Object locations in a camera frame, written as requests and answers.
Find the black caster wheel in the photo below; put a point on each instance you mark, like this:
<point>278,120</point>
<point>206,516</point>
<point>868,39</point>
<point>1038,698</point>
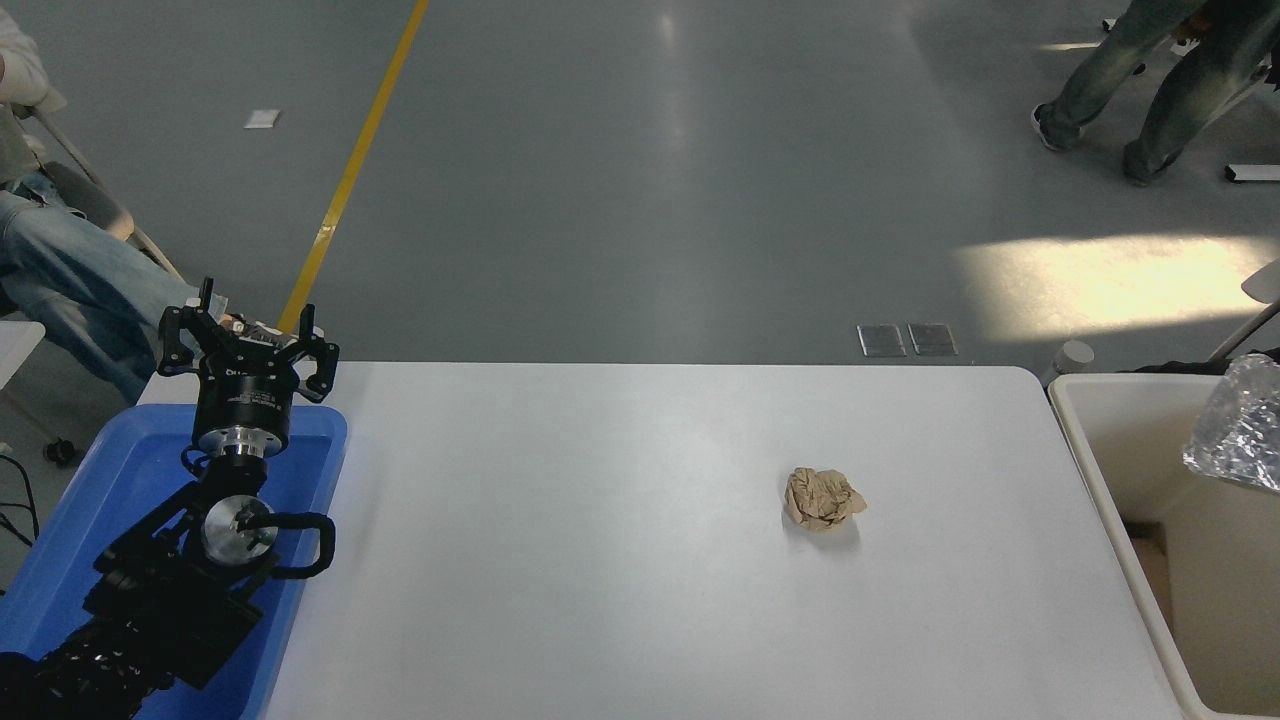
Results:
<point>58,452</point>

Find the large pale plastic bin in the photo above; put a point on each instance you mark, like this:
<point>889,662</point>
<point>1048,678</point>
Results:
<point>1110,400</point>

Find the person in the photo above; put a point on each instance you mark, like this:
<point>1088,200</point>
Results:
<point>70,280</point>
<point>1190,90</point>

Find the silver foil tray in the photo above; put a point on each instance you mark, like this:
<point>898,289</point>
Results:
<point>1240,425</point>

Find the white round cylinder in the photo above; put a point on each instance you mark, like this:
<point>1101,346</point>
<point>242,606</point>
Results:
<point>1075,355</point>

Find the white side table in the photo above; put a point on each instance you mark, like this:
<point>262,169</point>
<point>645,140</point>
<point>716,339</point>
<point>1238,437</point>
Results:
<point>15,345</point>

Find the white chair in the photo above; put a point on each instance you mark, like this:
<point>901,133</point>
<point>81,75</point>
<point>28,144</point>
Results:
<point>1262,282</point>

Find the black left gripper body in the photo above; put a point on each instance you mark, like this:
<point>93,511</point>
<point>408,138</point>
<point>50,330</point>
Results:
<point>245,395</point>

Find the metal floor plate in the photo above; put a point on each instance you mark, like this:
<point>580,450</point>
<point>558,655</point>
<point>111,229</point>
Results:
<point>881,339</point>
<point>932,338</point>

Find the grey folding chair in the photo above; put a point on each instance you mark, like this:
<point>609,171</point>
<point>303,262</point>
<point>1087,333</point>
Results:
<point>95,200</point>

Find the crumpled tan paper ball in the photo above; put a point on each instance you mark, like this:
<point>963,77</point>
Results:
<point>822,498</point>

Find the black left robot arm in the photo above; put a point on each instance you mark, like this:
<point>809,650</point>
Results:
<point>160,600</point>

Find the blue plastic tray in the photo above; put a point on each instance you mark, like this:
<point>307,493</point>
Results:
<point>120,470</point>

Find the black fabric item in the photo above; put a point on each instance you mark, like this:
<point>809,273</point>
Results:
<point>1170,367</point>

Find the white paper floor tag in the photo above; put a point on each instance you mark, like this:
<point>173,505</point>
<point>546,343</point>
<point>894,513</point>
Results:
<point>262,118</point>

